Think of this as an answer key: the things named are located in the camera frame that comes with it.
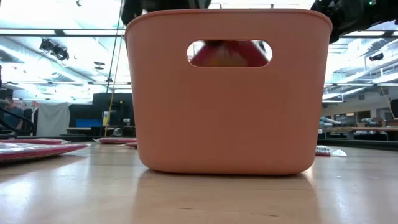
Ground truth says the grey cloth cover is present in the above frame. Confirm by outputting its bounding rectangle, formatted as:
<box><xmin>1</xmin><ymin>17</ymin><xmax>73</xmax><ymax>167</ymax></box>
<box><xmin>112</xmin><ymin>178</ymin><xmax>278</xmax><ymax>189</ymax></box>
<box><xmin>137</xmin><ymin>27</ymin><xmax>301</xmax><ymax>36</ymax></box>
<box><xmin>36</xmin><ymin>102</ymin><xmax>72</xmax><ymax>137</ymax></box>

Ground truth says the thin yellow cable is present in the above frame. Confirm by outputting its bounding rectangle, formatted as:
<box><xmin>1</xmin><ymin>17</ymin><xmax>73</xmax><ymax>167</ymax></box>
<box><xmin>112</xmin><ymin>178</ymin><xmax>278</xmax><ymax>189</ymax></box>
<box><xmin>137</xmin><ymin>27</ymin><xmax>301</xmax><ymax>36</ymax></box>
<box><xmin>380</xmin><ymin>86</ymin><xmax>396</xmax><ymax>119</ymax></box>

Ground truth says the wooden workbench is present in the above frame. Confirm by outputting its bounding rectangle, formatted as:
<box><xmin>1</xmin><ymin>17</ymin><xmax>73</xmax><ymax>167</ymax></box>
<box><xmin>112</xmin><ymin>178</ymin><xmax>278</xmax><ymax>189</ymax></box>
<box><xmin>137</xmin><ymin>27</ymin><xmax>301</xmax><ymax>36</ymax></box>
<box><xmin>322</xmin><ymin>126</ymin><xmax>398</xmax><ymax>133</ymax></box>

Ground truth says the orange plastic basket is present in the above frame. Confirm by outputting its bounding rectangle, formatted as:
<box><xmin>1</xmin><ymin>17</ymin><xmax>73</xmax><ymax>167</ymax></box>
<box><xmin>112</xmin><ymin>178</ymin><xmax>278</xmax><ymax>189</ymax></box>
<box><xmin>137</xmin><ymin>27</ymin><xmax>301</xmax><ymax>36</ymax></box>
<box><xmin>124</xmin><ymin>8</ymin><xmax>333</xmax><ymax>175</ymax></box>

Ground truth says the person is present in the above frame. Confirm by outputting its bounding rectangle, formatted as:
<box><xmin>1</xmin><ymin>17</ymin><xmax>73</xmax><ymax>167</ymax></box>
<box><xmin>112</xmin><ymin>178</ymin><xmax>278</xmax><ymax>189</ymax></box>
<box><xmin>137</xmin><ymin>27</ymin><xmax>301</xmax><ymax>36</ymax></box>
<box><xmin>0</xmin><ymin>94</ymin><xmax>25</xmax><ymax>132</ymax></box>

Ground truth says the hanging linear light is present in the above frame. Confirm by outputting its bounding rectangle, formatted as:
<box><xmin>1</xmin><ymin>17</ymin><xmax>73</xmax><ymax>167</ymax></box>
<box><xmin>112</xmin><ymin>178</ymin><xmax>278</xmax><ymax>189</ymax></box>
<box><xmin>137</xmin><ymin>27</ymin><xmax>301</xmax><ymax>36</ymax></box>
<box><xmin>322</xmin><ymin>93</ymin><xmax>345</xmax><ymax>104</ymax></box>

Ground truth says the large black monitor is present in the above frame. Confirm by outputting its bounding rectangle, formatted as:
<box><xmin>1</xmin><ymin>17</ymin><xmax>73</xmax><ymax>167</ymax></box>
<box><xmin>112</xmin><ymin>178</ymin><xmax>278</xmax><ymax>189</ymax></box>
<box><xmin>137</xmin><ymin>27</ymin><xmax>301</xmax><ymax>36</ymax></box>
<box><xmin>92</xmin><ymin>92</ymin><xmax>135</xmax><ymax>127</ymax></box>

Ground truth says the teal machine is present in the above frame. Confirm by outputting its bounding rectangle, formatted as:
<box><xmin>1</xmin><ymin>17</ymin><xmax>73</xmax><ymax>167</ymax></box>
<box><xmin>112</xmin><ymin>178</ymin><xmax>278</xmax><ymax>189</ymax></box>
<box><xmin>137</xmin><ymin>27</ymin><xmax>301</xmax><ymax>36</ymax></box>
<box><xmin>318</xmin><ymin>116</ymin><xmax>341</xmax><ymax>132</ymax></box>

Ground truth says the black curved hose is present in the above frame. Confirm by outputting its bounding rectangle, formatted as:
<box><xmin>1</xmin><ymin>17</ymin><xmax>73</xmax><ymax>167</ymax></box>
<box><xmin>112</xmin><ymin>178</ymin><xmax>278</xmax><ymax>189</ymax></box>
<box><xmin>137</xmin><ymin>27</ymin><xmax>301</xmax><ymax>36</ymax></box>
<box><xmin>0</xmin><ymin>105</ymin><xmax>36</xmax><ymax>137</ymax></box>

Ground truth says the dark hanging cable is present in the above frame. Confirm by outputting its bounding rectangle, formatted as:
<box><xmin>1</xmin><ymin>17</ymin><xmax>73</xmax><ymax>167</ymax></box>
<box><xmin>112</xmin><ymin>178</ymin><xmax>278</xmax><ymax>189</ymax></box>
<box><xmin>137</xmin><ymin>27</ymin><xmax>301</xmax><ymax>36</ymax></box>
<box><xmin>106</xmin><ymin>0</ymin><xmax>125</xmax><ymax>94</ymax></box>

